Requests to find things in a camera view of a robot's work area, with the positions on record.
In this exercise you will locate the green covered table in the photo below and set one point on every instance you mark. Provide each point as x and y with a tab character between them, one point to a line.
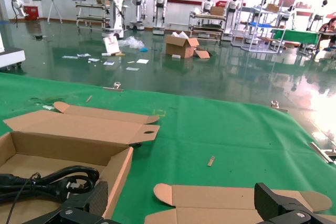
296	36

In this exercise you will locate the white tube frame rack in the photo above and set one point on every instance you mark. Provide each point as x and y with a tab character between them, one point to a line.
260	11

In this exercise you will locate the seated person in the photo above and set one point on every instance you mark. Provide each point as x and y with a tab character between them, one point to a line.
331	24

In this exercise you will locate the red cabinet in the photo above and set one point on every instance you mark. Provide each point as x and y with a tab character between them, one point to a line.
31	12

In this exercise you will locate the loose cardboard flap piece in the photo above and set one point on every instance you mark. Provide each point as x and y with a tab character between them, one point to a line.
202	54

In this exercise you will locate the white humanoid robot on pedestal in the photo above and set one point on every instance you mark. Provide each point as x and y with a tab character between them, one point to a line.
115	11

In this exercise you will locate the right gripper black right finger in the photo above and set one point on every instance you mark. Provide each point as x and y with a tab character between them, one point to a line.
278	208

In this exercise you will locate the open brown cardboard box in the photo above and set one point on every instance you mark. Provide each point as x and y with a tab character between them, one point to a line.
210	203

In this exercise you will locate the white cabinet machine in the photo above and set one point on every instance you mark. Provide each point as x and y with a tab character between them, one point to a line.
10	53

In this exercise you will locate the white card box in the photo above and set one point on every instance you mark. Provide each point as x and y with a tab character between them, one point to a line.
111	45

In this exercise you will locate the white humanoid robot black head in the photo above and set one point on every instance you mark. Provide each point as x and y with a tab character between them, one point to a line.
143	3
263	2
160	1
291	11
208	5
233	6
319	14

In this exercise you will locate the white paper sheet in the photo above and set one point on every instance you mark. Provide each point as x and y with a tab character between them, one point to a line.
132	69
142	61
70	57
109	63
84	55
93	60

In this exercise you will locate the crumpled clear plastic wrap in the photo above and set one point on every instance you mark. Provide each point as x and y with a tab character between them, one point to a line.
131	42

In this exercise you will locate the blue plastic bins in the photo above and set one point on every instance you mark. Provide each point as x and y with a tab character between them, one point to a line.
262	24

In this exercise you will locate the cardboard box with torn corner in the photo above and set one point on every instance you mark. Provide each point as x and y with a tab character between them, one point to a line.
65	145

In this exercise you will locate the metal table clip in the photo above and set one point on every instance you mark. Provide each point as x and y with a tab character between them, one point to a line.
113	89
278	109
319	150

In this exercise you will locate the white frame workbench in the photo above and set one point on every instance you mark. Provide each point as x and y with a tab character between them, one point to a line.
89	5

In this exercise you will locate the small black floor object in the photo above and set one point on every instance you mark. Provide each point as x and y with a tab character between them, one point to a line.
39	37

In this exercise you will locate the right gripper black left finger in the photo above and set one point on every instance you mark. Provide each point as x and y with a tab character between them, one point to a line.
84	208

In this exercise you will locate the yellow flat item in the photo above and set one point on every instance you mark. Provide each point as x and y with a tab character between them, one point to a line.
120	54

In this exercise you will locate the large open shipping carton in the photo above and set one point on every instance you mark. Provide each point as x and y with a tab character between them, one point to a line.
178	48

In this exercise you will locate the small closed cardboard box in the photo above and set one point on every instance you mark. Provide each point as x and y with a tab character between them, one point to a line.
273	8
217	11

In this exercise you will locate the blue glove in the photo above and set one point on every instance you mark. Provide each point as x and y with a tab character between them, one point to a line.
143	49

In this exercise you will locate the green table cloth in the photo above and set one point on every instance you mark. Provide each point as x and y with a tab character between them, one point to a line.
210	129

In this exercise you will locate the short wooden stick piece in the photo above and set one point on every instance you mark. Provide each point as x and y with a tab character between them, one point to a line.
89	99
211	161

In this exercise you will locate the metal rack table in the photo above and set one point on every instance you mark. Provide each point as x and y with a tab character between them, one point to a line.
207	22

